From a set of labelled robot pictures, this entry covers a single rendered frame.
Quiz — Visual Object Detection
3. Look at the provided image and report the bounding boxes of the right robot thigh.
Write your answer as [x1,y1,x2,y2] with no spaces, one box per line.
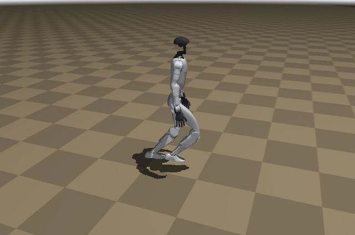
[171,103,200,135]

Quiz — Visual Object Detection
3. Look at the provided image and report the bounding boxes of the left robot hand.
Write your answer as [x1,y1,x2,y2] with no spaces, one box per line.
[180,92,190,109]

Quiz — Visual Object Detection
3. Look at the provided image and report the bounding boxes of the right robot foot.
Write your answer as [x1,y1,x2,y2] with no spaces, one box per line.
[164,153,185,162]

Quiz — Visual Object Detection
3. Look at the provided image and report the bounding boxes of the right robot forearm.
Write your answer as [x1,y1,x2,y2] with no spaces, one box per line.
[171,84,180,112]

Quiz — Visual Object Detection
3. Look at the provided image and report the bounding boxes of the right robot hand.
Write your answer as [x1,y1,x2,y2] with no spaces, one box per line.
[174,108,187,127]

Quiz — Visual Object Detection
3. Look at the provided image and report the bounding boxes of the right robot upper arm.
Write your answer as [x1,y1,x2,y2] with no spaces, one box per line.
[170,60,183,90]

